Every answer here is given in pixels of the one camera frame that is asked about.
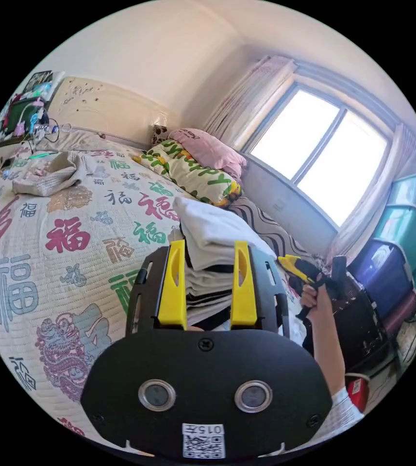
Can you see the white pillow with green print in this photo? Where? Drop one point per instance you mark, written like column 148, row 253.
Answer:
column 193, row 171

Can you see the bed with printed quilt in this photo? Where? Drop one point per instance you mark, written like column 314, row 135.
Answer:
column 47, row 276

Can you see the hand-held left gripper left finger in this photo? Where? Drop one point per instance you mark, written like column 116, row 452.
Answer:
column 173, row 291

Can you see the person's right forearm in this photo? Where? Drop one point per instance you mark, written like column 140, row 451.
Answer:
column 329, row 349

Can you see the pale pink curtain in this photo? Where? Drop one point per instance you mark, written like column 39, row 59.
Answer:
column 251, row 98
column 379, row 204

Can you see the window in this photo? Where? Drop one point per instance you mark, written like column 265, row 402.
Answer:
column 320, row 153

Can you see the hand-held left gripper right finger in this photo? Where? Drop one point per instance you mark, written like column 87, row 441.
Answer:
column 244, row 295

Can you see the person's right hand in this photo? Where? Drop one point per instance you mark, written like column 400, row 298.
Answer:
column 312, row 298

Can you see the cluttered bedside cabinet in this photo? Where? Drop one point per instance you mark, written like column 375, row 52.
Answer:
column 22, row 116

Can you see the spotted cushion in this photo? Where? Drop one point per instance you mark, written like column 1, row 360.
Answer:
column 158, row 135

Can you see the pile of clothes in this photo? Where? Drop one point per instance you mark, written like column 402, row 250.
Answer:
column 215, row 233

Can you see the beige folded cloth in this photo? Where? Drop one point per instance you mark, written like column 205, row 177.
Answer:
column 47, row 174

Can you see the pink pillow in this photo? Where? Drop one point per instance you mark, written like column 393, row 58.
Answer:
column 207, row 147

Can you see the black cabinet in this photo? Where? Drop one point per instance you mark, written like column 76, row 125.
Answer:
column 360, row 320

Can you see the purple storage box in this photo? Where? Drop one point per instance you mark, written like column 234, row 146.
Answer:
column 402, row 313

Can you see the blue storage box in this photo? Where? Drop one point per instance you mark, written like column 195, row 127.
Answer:
column 382, row 273

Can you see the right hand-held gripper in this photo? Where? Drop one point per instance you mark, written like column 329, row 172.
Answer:
column 311, row 273

